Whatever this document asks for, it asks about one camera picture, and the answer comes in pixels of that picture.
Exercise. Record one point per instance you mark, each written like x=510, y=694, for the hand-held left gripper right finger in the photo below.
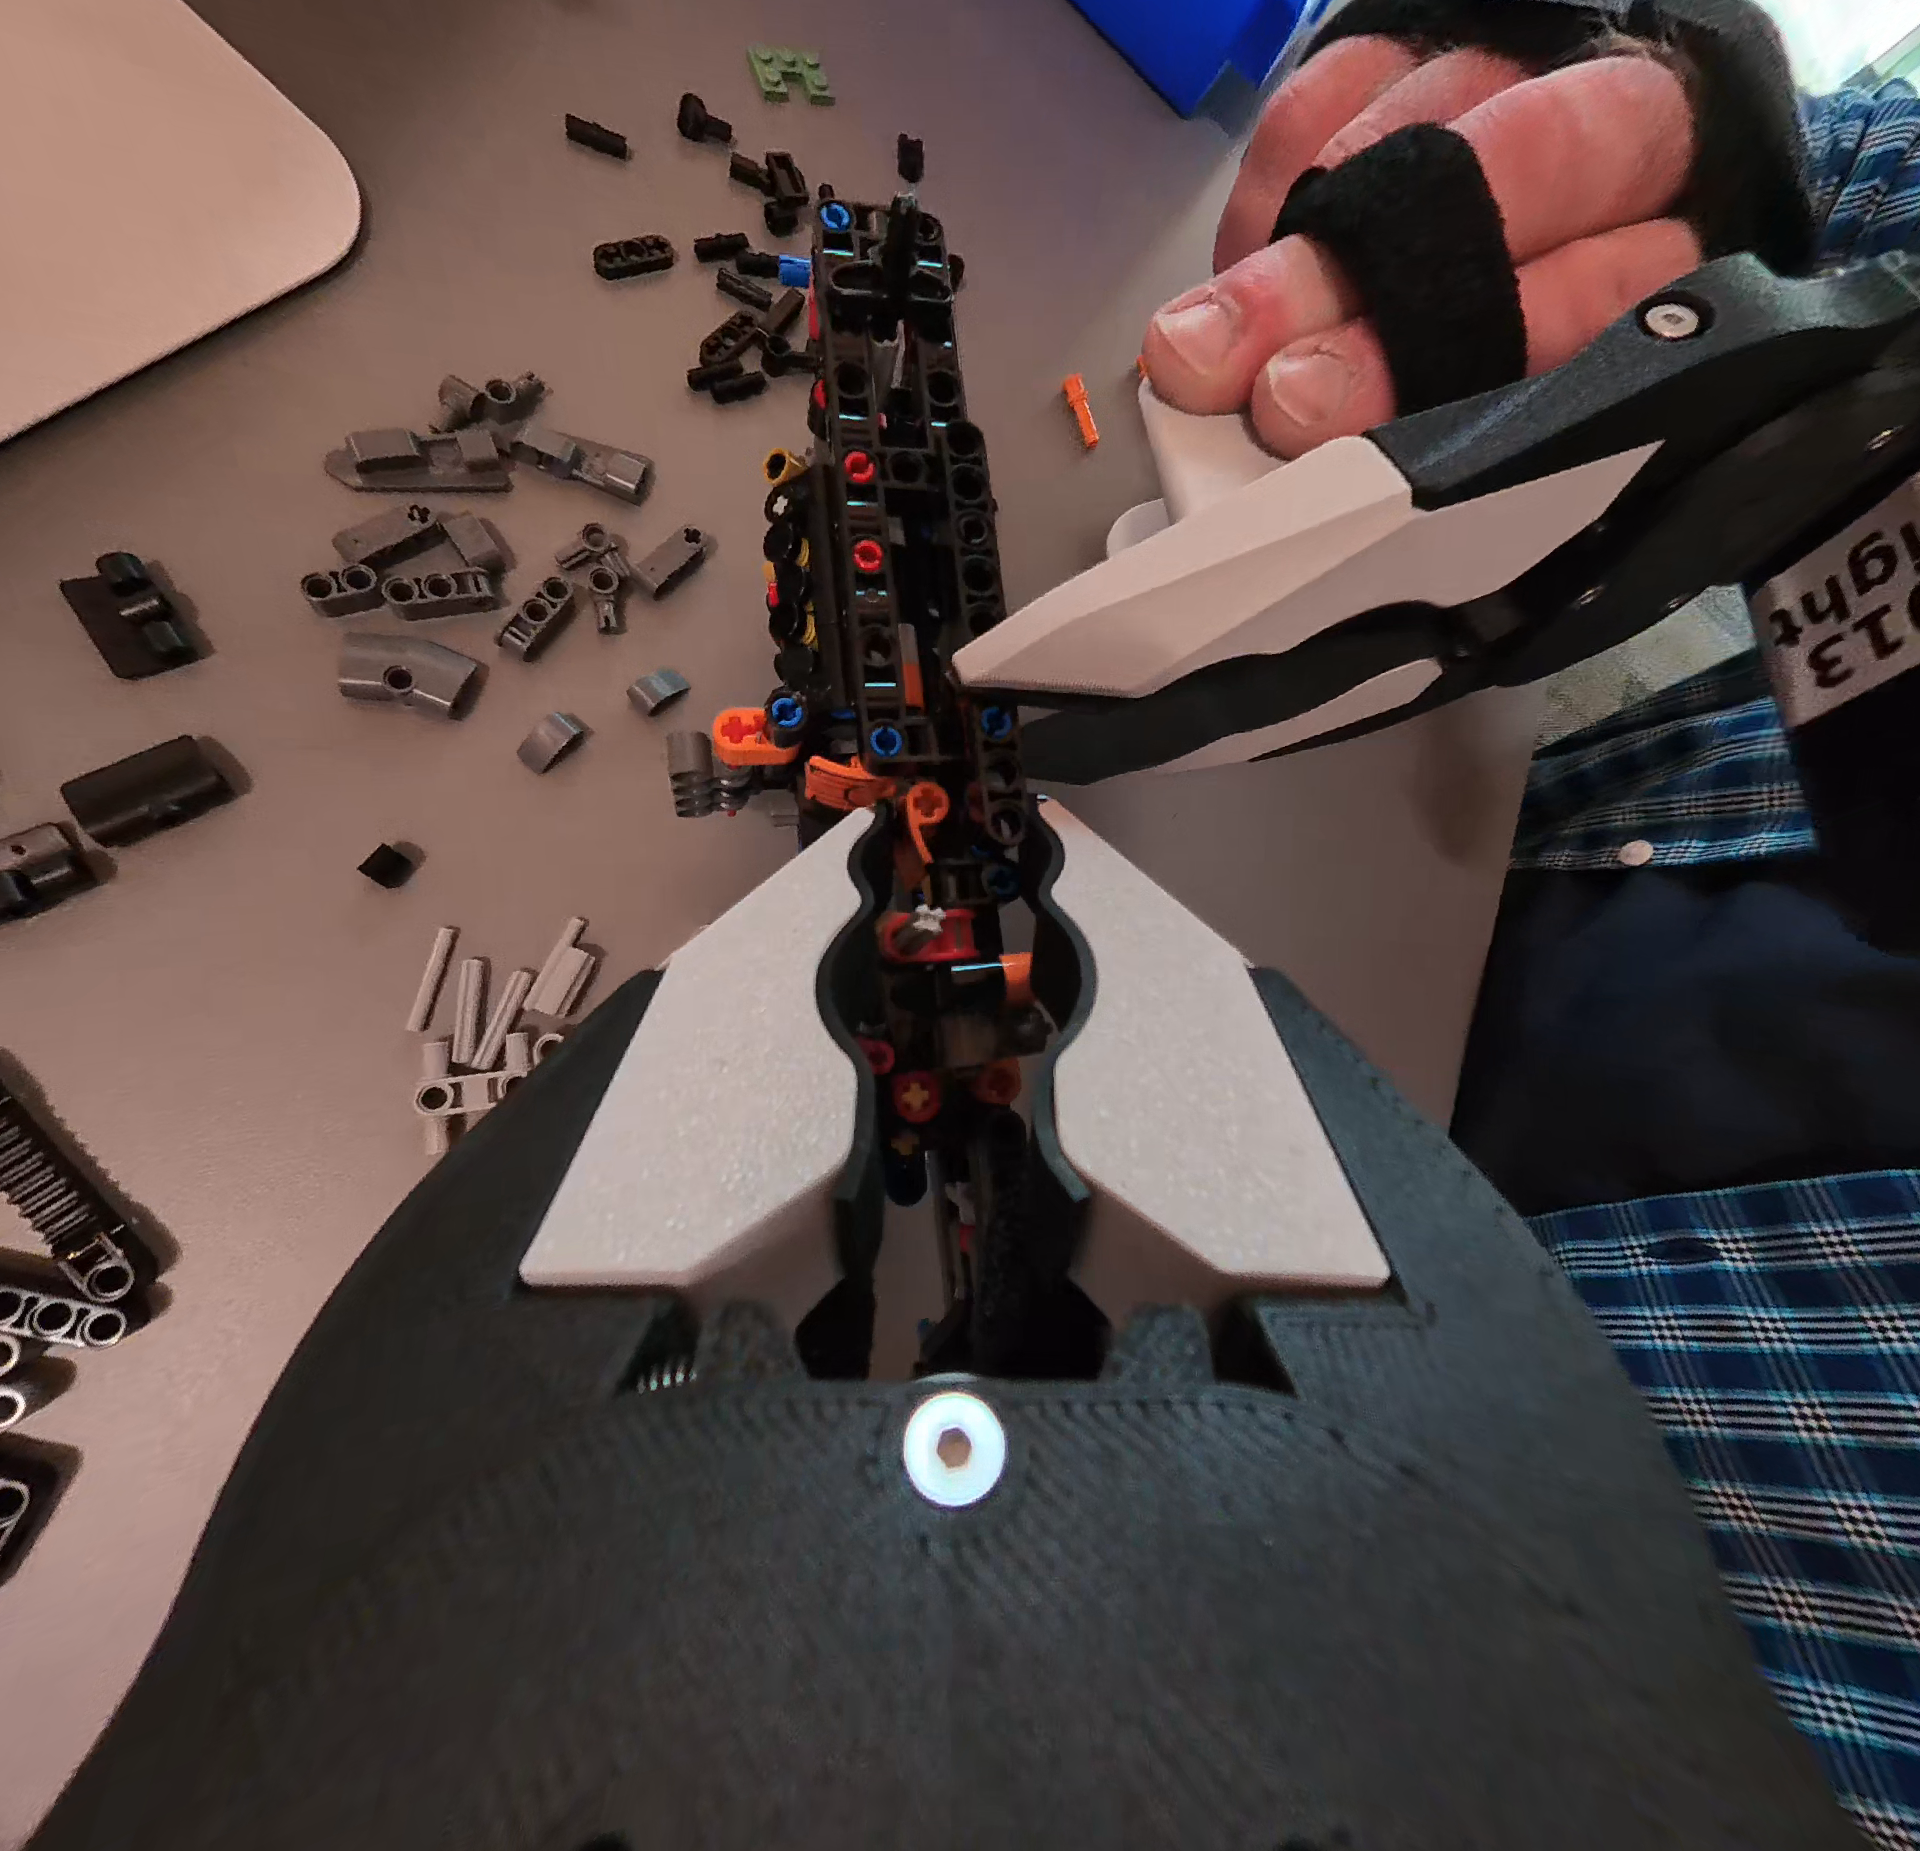
x=1217, y=1130

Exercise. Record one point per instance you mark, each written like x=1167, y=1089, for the black lego panel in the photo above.
x=150, y=792

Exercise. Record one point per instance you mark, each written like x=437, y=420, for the small dark curved lego piece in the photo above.
x=392, y=863

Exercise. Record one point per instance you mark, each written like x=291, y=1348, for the light grey lego beam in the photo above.
x=58, y=1317

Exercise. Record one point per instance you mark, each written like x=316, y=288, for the blue plaid shirt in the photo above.
x=1768, y=1428

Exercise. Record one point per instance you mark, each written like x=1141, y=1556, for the person's right hand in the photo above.
x=1588, y=155

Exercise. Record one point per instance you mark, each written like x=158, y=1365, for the black and grey lego connector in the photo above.
x=47, y=868

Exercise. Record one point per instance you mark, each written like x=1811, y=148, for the pile of light grey lego pins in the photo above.
x=466, y=1002

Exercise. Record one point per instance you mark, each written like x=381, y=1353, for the white booklet stand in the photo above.
x=122, y=155

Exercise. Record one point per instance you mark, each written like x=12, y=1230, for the orange lego pin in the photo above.
x=1085, y=414

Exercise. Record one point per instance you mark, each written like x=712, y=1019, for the group of small black lego pieces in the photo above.
x=636, y=256

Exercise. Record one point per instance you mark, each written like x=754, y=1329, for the black lego plate with pins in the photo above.
x=124, y=618

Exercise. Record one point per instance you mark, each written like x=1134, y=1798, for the black lego technic model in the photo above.
x=903, y=531

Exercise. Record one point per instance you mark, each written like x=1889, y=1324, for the black lego gear rack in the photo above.
x=58, y=1194

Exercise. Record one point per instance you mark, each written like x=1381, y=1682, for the green lego plate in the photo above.
x=790, y=70

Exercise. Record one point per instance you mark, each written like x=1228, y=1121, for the dark trousers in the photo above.
x=1683, y=1039

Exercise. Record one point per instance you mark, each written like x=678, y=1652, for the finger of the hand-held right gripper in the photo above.
x=1322, y=720
x=1228, y=576

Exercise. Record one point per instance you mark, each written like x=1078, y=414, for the black lego beam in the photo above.
x=24, y=1509

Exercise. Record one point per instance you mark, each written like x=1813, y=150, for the group of dark grey lego connectors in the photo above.
x=405, y=673

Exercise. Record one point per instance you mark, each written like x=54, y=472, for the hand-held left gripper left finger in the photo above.
x=690, y=1130

